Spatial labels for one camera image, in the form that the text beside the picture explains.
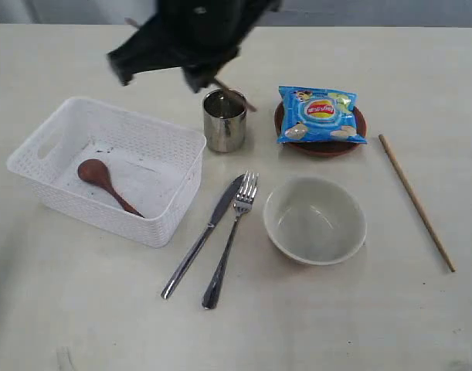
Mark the brown wooden spoon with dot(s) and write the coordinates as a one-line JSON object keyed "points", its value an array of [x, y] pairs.
{"points": [[96, 173]]}

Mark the stainless steel cup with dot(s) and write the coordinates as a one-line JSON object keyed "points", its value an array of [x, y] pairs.
{"points": [[224, 122]]}

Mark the silver table knife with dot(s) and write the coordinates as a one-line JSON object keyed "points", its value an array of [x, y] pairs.
{"points": [[217, 214]]}

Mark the dark brown round plate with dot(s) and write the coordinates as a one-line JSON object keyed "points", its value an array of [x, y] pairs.
{"points": [[322, 149]]}

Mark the pale green ceramic bowl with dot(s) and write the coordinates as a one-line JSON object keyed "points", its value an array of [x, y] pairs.
{"points": [[314, 221]]}

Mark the white perforated plastic basket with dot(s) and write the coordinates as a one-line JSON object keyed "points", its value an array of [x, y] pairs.
{"points": [[121, 171]]}

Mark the wooden chopstick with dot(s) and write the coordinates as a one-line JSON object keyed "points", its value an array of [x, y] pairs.
{"points": [[416, 203], [234, 95]]}

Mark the blue chips bag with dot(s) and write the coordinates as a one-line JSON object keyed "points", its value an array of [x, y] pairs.
{"points": [[318, 115]]}

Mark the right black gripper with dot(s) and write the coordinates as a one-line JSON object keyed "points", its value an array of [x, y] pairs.
{"points": [[199, 37]]}

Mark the silver fork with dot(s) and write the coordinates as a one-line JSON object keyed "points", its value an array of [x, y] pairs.
{"points": [[243, 203]]}

